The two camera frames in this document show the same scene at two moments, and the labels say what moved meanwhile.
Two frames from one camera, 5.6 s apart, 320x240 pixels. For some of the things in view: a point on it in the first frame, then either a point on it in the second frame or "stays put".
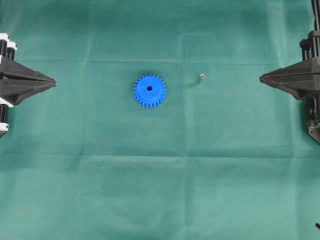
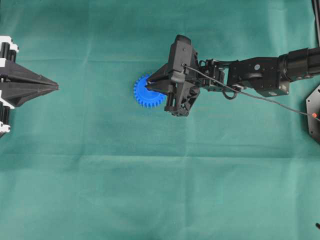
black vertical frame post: (315, 5) stays put
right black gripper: (304, 75) -> (181, 82)
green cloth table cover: (158, 127) stays put
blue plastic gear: (149, 90) stays put
